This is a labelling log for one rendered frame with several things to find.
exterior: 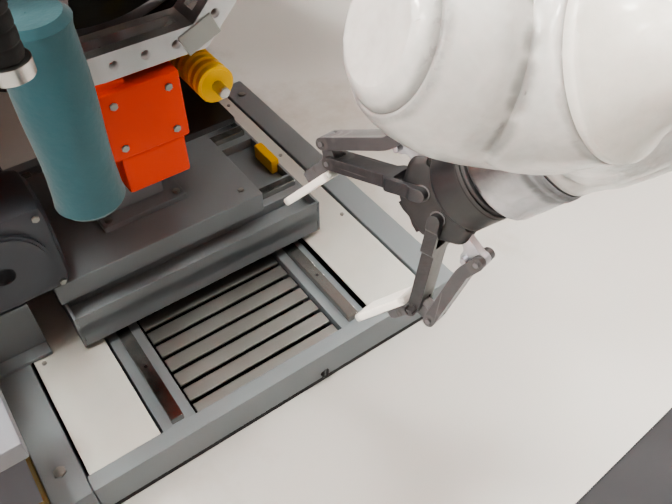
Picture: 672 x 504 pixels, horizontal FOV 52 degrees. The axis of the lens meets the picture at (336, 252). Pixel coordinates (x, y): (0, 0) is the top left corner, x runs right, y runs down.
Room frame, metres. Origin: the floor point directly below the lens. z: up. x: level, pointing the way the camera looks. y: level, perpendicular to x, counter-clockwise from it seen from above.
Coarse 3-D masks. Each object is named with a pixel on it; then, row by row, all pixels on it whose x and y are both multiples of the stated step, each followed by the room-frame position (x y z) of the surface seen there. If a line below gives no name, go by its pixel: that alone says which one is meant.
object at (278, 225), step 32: (224, 128) 1.25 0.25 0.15; (256, 160) 1.14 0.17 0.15; (288, 192) 1.02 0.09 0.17; (256, 224) 0.95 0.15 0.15; (288, 224) 0.95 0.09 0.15; (192, 256) 0.86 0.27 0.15; (224, 256) 0.86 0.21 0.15; (256, 256) 0.90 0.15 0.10; (128, 288) 0.79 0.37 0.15; (160, 288) 0.79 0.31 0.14; (192, 288) 0.82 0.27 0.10; (96, 320) 0.72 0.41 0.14; (128, 320) 0.75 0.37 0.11
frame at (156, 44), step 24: (192, 0) 0.90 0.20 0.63; (216, 0) 0.87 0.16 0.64; (120, 24) 0.85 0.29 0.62; (144, 24) 0.85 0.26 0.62; (168, 24) 0.87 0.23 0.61; (192, 24) 0.85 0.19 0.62; (216, 24) 0.87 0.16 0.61; (96, 48) 0.81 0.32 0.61; (120, 48) 0.79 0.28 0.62; (144, 48) 0.81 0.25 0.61; (168, 48) 0.83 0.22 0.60; (192, 48) 0.84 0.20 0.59; (96, 72) 0.77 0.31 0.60; (120, 72) 0.78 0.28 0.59
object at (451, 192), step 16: (416, 160) 0.44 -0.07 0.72; (432, 160) 0.43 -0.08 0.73; (416, 176) 0.44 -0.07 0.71; (432, 176) 0.41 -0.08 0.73; (448, 176) 0.40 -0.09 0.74; (464, 176) 0.40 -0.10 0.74; (432, 192) 0.43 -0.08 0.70; (448, 192) 0.40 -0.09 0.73; (464, 192) 0.39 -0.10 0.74; (416, 208) 0.43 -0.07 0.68; (432, 208) 0.42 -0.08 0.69; (448, 208) 0.39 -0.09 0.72; (464, 208) 0.39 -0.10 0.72; (480, 208) 0.38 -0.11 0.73; (416, 224) 0.42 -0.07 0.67; (448, 224) 0.41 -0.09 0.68; (464, 224) 0.39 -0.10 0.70; (480, 224) 0.39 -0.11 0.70; (448, 240) 0.41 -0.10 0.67; (464, 240) 0.40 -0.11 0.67
